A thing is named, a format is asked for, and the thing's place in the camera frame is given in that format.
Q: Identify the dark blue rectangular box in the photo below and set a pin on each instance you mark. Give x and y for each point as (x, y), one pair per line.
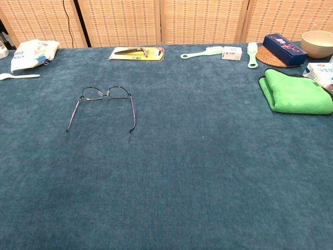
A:
(283, 48)

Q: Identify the small white cardboard box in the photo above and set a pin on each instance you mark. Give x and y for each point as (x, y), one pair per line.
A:
(231, 54)

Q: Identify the green brush with round hole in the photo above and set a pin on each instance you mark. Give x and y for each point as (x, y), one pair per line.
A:
(205, 52)

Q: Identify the woven rattan coaster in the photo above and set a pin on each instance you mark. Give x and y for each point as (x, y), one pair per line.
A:
(262, 57)

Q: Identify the white and blue carton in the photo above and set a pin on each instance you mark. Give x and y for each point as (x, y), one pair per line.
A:
(322, 73)

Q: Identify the woven bamboo screen panel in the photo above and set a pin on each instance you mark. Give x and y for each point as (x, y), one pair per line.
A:
(286, 15)
(203, 20)
(31, 20)
(119, 20)

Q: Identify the beige bowl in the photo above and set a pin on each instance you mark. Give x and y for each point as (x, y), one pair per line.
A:
(316, 47)

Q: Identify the thin metal-frame eyeglasses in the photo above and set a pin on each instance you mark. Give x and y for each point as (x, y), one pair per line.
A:
(106, 93)

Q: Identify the green brush with oval hole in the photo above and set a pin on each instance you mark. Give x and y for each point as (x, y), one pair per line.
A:
(251, 53)

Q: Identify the white plastic spoon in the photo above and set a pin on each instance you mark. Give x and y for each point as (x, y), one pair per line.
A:
(20, 76)

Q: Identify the folded green microfiber cloth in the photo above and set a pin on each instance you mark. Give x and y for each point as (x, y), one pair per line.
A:
(294, 93)

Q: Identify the white plastic food bag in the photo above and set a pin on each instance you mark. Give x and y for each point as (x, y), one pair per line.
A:
(31, 53)

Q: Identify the white printed package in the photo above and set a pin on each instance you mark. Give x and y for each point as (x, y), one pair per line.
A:
(3, 50)

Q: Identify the yellow blister pack with peeler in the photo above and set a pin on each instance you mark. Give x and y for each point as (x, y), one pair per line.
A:
(138, 56)

